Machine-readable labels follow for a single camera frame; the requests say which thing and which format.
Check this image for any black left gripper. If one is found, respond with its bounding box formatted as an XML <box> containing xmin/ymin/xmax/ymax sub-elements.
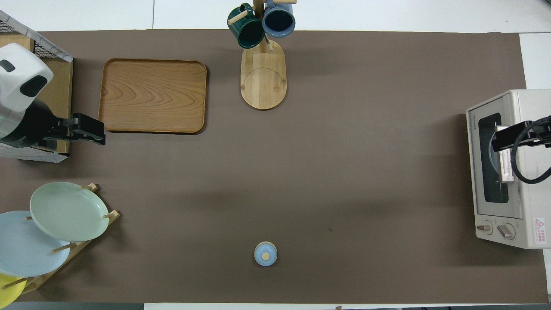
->
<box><xmin>0</xmin><ymin>98</ymin><xmax>106</xmax><ymax>151</ymax></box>

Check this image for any pale green plate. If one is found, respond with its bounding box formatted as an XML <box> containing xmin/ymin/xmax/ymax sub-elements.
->
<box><xmin>30</xmin><ymin>182</ymin><xmax>110</xmax><ymax>242</ymax></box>

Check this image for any light blue racked plate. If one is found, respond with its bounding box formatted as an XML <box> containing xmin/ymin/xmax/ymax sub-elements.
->
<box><xmin>0</xmin><ymin>211</ymin><xmax>71</xmax><ymax>277</ymax></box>

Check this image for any wooden serving tray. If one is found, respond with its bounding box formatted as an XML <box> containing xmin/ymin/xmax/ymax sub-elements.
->
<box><xmin>98</xmin><ymin>59</ymin><xmax>207</xmax><ymax>134</ymax></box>

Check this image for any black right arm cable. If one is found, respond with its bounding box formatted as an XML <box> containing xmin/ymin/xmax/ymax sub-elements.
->
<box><xmin>510</xmin><ymin>116</ymin><xmax>551</xmax><ymax>185</ymax></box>

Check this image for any wooden mug tree stand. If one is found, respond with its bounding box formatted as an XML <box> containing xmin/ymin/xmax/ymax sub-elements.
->
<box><xmin>227</xmin><ymin>0</ymin><xmax>297</xmax><ymax>111</ymax></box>

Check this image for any dark green mug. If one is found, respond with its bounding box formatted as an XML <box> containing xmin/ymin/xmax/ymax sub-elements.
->
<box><xmin>227</xmin><ymin>3</ymin><xmax>266</xmax><ymax>49</ymax></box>

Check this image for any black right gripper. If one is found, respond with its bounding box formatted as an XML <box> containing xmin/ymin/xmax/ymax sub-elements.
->
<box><xmin>492</xmin><ymin>122</ymin><xmax>551</xmax><ymax>152</ymax></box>

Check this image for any yellow plate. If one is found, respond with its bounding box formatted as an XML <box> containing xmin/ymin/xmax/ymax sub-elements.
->
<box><xmin>0</xmin><ymin>273</ymin><xmax>27</xmax><ymax>309</ymax></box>

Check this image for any wooden plate rack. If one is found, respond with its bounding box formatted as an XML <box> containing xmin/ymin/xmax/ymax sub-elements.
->
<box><xmin>13</xmin><ymin>183</ymin><xmax>121</xmax><ymax>295</ymax></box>

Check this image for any beige toaster oven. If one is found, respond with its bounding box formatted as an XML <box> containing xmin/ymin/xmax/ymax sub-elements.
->
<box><xmin>466</xmin><ymin>89</ymin><xmax>551</xmax><ymax>250</ymax></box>

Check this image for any brown table mat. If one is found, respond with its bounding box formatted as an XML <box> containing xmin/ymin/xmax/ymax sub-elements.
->
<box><xmin>0</xmin><ymin>29</ymin><xmax>549</xmax><ymax>304</ymax></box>

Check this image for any blue mug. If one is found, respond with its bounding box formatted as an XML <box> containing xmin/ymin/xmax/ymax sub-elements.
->
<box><xmin>262</xmin><ymin>0</ymin><xmax>296</xmax><ymax>38</ymax></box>

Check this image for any black wire basket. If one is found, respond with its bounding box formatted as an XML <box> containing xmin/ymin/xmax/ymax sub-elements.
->
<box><xmin>0</xmin><ymin>11</ymin><xmax>74</xmax><ymax>63</ymax></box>

